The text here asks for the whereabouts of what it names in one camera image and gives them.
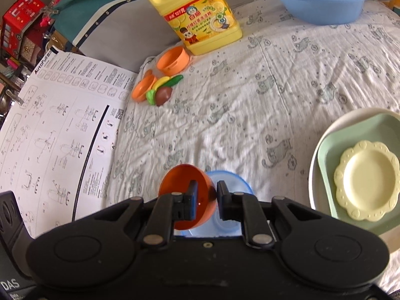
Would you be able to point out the large white plate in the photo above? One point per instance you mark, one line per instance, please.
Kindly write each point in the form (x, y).
(314, 175)

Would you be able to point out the cat printed blanket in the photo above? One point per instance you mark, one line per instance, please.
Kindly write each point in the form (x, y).
(250, 100)

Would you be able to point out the white instruction sheet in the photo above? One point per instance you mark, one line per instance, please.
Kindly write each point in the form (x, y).
(62, 115)

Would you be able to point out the green toy cucumber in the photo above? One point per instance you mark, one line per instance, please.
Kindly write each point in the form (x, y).
(175, 80)

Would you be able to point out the brown toy chestnut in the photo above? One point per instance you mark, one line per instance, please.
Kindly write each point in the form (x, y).
(163, 95)

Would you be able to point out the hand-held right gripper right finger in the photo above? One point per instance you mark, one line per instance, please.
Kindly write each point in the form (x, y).
(221, 197)

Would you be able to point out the orange toy pot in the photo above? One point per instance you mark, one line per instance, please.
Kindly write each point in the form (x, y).
(172, 61)

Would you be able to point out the yellow toy banana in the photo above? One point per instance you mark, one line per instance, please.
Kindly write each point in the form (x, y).
(160, 82)

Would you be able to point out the large blue basin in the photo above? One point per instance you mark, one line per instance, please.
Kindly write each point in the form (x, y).
(312, 9)

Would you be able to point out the green square plate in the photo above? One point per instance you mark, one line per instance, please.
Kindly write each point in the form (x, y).
(331, 150)

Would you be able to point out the red toy bus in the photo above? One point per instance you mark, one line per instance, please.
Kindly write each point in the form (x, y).
(18, 22)

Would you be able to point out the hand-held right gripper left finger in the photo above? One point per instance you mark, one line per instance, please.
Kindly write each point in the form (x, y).
(193, 193)

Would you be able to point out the yellow scalloped plate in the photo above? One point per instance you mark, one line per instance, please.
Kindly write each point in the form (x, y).
(365, 178)

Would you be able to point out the light green toy vegetable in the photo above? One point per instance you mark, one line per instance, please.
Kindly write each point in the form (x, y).
(151, 97)

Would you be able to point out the yellow detergent bottle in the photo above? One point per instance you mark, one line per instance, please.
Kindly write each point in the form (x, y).
(203, 22)

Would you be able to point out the orange bowl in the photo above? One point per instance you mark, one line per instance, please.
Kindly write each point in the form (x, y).
(178, 181)

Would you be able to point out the small blue bowl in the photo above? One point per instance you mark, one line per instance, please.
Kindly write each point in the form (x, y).
(237, 184)

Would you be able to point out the grey and teal pillow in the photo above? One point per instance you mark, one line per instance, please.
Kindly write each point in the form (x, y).
(125, 22)

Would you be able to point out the orange toy pan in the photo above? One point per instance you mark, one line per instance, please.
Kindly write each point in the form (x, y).
(142, 89)

